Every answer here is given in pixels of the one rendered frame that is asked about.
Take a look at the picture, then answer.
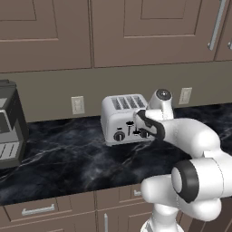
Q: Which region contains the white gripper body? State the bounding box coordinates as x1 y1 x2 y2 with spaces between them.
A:
133 109 150 133

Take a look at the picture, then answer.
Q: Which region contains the silver four-slot toaster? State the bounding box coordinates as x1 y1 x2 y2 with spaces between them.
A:
100 93 158 148

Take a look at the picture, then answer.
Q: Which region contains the black toaster knob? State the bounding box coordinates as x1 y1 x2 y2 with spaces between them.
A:
113 130 126 142

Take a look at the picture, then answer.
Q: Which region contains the brown drawer front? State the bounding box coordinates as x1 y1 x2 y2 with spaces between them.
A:
95 183 147 211
2 191 97 224

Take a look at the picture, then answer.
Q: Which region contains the brown base cupboard door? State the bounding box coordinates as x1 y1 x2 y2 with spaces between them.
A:
0 211 98 232
96 202 156 232

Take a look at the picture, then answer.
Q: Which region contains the grey coffee machine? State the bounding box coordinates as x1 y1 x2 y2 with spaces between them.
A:
0 79 30 169

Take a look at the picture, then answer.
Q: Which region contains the white wall outlet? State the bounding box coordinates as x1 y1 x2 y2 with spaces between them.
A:
179 87 193 105
71 95 86 115

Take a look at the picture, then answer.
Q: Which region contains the brown wall cupboard door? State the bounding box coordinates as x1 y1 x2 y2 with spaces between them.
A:
0 0 92 73
90 0 227 69
213 0 232 62

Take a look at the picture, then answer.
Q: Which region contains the silver base cupboard handle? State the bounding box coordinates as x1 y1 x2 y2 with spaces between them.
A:
103 212 110 232

